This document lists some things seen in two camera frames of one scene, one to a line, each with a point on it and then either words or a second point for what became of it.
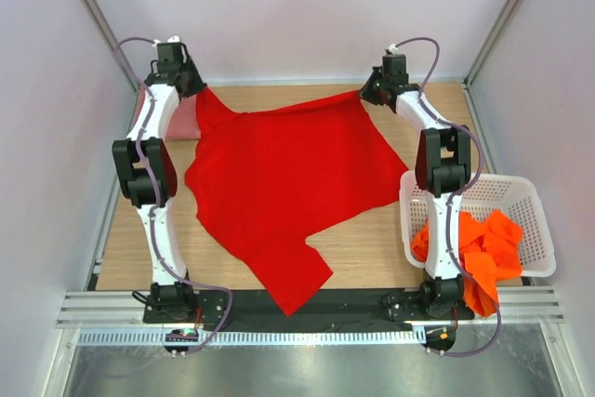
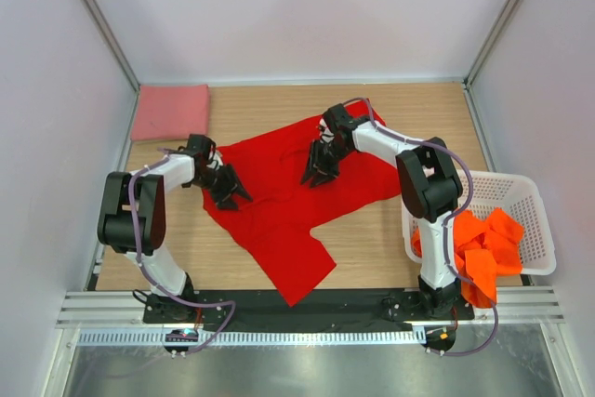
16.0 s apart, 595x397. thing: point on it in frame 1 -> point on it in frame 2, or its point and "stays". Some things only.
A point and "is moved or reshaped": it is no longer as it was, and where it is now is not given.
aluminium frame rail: x=126 y=309 stays
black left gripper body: x=194 y=82 -> x=203 y=182
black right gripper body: x=372 y=90 -> x=337 y=150
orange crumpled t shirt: x=489 y=250 stays
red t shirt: x=266 y=185 is moved or reshaped
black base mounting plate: x=336 y=310 stays
